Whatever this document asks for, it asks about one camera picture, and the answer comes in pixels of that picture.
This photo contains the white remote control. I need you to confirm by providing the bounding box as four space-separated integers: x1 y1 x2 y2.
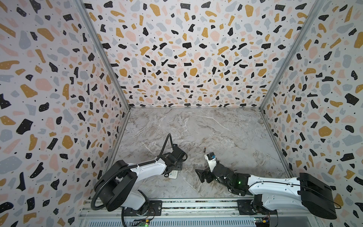
168 170 178 179

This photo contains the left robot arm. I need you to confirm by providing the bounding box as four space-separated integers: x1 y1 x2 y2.
90 144 188 215

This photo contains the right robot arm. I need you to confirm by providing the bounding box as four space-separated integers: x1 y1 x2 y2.
195 163 337 220

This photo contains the right electronics board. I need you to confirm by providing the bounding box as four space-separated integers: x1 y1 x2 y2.
254 217 270 227

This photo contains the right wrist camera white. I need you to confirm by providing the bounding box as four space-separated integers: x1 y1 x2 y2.
204 152 217 173

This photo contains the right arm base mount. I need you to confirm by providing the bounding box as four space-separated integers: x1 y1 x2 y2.
237 199 277 215

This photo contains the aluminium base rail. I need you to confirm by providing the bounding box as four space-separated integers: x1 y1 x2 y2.
78 197 324 227

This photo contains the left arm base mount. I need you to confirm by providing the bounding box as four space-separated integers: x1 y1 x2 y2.
124 200 163 217

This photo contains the electronics board with wires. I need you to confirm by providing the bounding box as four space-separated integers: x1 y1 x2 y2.
131 218 152 227

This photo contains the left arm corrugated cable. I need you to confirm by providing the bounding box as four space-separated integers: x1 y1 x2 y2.
90 133 174 211

